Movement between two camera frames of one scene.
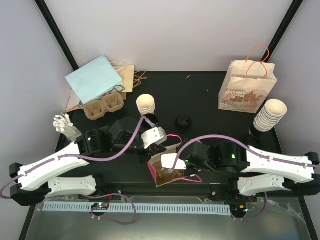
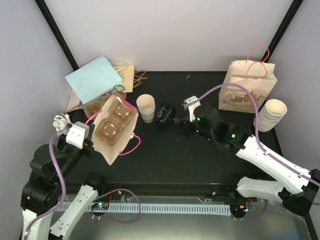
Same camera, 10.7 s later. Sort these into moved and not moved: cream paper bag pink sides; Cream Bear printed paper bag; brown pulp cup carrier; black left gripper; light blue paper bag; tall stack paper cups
Moved: black left gripper; cream paper bag pink sides; brown pulp cup carrier
Not moved: light blue paper bag; tall stack paper cups; Cream Bear printed paper bag
